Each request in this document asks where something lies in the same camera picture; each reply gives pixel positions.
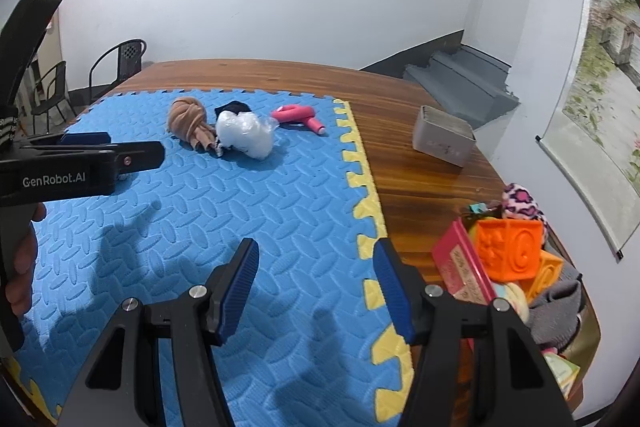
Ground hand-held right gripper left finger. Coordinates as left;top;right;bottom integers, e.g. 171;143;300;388
57;237;261;427

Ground white plastic bag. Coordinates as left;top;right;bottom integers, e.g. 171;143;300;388
215;111;279;160

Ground pink toy hair dryer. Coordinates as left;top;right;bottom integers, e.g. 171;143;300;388
271;104;326;136

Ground grey stairs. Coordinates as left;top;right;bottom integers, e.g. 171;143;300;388
359;29;521;128

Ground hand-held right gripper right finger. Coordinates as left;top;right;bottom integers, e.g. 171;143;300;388
372;237;576;427

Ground large orange toy block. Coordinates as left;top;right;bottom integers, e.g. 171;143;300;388
472;217;546;283

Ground person's left hand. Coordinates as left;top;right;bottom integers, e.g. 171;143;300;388
6;202;47;319

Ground grey tin box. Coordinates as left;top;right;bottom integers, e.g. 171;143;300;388
412;105;477;168

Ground blue foam mat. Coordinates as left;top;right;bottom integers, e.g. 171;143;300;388
10;88;416;427

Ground wooden desktop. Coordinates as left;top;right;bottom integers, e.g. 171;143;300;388
0;59;602;427

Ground yellow foam mat edging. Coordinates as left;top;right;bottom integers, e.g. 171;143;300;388
12;354;58;425
331;99;417;375

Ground brown stocking bundle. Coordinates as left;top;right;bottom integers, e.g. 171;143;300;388
166;97;219;154

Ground small colourful toy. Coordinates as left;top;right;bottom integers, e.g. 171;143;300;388
467;202;504;224

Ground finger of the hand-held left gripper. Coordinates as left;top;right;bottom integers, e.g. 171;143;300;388
22;131;112;147
112;140;166;180

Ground beige board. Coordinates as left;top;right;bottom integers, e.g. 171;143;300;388
27;0;64;75

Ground small orange toy block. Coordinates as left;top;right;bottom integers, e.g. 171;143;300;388
520;250;565;304

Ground black metal chair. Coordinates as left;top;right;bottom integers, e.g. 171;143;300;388
29;60;77;121
87;38;148;106

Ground pink leopard print cloth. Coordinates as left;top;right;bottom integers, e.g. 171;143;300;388
501;182;550;239

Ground hanging scroll painting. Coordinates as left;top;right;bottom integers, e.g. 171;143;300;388
534;0;640;264

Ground grey cloth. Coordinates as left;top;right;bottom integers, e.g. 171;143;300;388
527;264;586;351

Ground black cloth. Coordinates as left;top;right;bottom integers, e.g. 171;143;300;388
215;101;254;118

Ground green white card box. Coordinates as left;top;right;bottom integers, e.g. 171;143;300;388
542;351;581;397

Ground pale yellow soft ball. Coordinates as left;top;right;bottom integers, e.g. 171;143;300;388
492;282;531;322

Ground pink box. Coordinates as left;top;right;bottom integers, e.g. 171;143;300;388
431;219;499;308

